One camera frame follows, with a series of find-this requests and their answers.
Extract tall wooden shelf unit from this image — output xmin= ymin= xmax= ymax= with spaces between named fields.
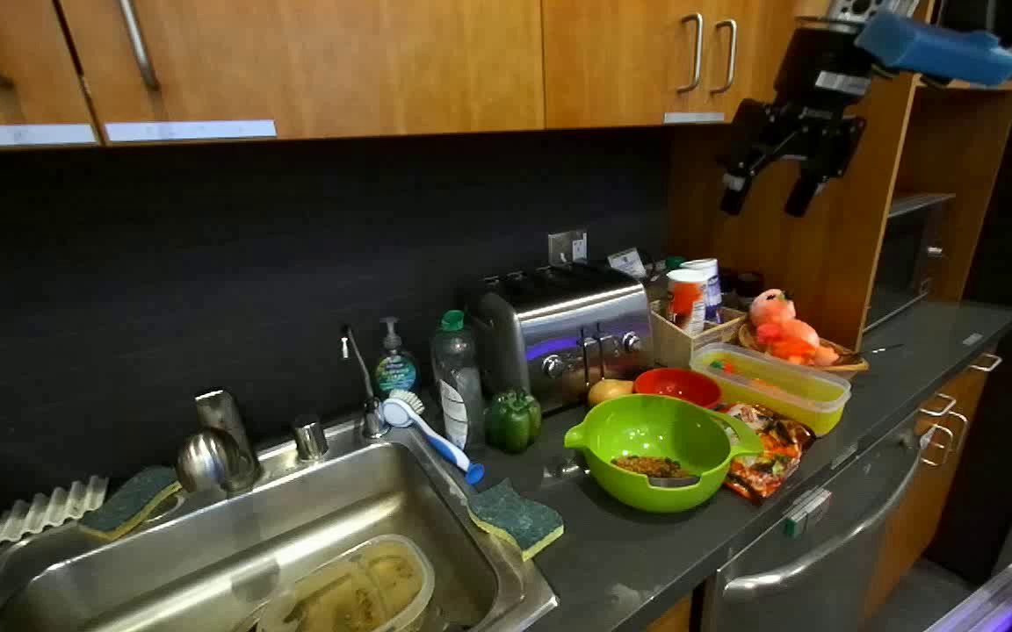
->
xmin=661 ymin=0 xmax=1012 ymax=353

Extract grey robot stand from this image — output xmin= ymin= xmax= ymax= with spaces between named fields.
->
xmin=924 ymin=517 xmax=1012 ymax=632

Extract soap dispenser bottle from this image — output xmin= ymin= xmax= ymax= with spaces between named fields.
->
xmin=369 ymin=314 xmax=421 ymax=401

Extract wooden base cabinet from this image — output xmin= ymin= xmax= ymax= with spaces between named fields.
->
xmin=643 ymin=594 xmax=698 ymax=632

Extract wooden drawer cabinet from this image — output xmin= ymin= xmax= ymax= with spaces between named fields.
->
xmin=861 ymin=346 xmax=1009 ymax=619

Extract tan toy potato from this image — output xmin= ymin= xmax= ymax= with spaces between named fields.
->
xmin=584 ymin=374 xmax=639 ymax=412

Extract wicker basket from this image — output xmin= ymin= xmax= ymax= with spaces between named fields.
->
xmin=733 ymin=319 xmax=870 ymax=379

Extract clear bottle green cap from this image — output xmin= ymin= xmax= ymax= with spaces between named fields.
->
xmin=427 ymin=307 xmax=488 ymax=455

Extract steel microwave oven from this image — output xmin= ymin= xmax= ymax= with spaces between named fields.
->
xmin=863 ymin=190 xmax=957 ymax=335

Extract wall power outlet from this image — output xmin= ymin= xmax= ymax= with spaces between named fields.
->
xmin=543 ymin=229 xmax=594 ymax=268

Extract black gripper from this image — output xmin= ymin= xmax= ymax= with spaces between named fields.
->
xmin=714 ymin=22 xmax=885 ymax=220

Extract clear plastic tub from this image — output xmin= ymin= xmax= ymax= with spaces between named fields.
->
xmin=248 ymin=530 xmax=439 ymax=632

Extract red bowl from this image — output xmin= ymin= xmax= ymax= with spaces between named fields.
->
xmin=628 ymin=364 xmax=728 ymax=414

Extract chrome faucet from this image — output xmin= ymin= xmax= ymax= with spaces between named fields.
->
xmin=173 ymin=387 xmax=268 ymax=502

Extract wooden cabinet door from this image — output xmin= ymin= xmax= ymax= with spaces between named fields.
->
xmin=536 ymin=0 xmax=714 ymax=132
xmin=702 ymin=0 xmax=801 ymax=126
xmin=0 ymin=0 xmax=102 ymax=156
xmin=54 ymin=0 xmax=550 ymax=149

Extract clear container yellow rim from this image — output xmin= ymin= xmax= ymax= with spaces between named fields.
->
xmin=687 ymin=339 xmax=858 ymax=440

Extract white ribbed dish rack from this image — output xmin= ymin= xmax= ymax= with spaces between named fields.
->
xmin=0 ymin=469 xmax=113 ymax=556

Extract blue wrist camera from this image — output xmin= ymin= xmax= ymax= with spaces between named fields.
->
xmin=852 ymin=6 xmax=1012 ymax=89

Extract light green bowl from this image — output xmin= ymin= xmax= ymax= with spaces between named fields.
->
xmin=557 ymin=391 xmax=767 ymax=517

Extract green toy bell pepper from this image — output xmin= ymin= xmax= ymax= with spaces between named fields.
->
xmin=481 ymin=387 xmax=547 ymax=455

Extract silver toaster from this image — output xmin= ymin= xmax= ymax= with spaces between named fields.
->
xmin=465 ymin=260 xmax=657 ymax=418

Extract stainless steel dishwasher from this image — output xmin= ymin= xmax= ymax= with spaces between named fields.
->
xmin=698 ymin=421 xmax=933 ymax=632

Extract white power plug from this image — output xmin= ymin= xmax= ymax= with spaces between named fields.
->
xmin=603 ymin=245 xmax=651 ymax=283

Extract white blue dish brush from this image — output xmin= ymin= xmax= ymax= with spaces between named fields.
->
xmin=373 ymin=391 xmax=490 ymax=491

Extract chrome sink lever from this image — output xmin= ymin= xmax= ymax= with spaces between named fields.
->
xmin=287 ymin=418 xmax=335 ymax=462

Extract stainless steel sink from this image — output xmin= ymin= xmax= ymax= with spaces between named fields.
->
xmin=0 ymin=421 xmax=563 ymax=632

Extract green yellow sponge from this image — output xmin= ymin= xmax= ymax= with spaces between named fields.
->
xmin=73 ymin=462 xmax=189 ymax=545
xmin=465 ymin=479 xmax=569 ymax=564

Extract white cup with red lid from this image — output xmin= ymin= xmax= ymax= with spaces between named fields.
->
xmin=663 ymin=268 xmax=708 ymax=337

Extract long white label strip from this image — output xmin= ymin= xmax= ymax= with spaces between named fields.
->
xmin=0 ymin=120 xmax=102 ymax=151
xmin=102 ymin=115 xmax=281 ymax=149

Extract orange toy carrot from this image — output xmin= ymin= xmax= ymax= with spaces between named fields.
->
xmin=714 ymin=357 xmax=796 ymax=401

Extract wooden crate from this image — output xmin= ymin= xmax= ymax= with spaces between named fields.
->
xmin=643 ymin=295 xmax=755 ymax=371

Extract colourful snack packet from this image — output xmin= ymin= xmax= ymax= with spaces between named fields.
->
xmin=721 ymin=401 xmax=820 ymax=510

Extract thin chrome tap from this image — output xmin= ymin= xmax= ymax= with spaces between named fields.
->
xmin=336 ymin=326 xmax=387 ymax=441

